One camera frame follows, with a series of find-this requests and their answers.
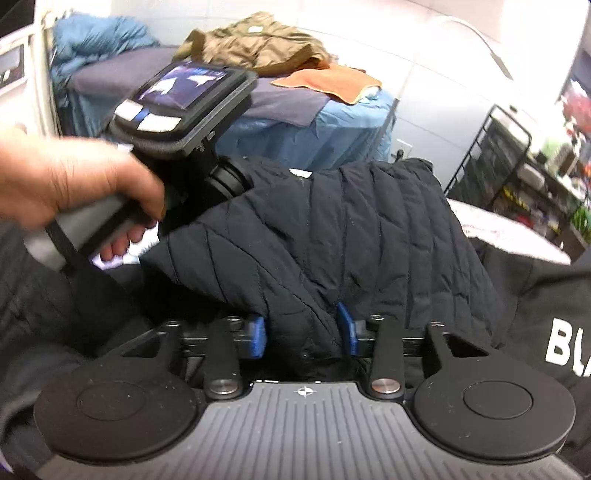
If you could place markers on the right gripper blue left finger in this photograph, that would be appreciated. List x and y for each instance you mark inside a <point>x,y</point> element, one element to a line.
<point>250,338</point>

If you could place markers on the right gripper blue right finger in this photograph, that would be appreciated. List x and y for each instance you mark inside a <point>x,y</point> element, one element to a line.
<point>352,331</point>

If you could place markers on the black quilted jacket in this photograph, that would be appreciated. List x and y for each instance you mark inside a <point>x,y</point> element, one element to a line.
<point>373,237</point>

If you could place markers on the person's left hand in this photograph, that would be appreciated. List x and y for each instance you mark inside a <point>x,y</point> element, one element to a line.
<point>44,176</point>

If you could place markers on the grey bed cover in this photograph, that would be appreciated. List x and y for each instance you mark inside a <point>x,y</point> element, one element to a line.
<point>118,77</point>

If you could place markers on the olive green jacket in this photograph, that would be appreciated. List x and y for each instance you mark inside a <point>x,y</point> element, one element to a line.
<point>258,43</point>

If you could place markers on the blue crumpled blanket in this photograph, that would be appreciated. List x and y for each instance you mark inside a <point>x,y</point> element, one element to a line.
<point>80,40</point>

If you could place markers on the orange cloth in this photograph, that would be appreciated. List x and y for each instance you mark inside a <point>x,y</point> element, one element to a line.
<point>349,85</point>

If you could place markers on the blue bed skirt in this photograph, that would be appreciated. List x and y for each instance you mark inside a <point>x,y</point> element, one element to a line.
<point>340,133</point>

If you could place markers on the pink white bed sheet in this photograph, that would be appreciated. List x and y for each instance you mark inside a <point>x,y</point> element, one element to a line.
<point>506,234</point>

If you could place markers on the black garment with white letters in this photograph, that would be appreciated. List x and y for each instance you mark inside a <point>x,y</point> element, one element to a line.
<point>546,309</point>

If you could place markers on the black wire shelf rack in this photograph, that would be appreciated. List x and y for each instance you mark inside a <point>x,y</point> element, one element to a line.
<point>498,173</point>

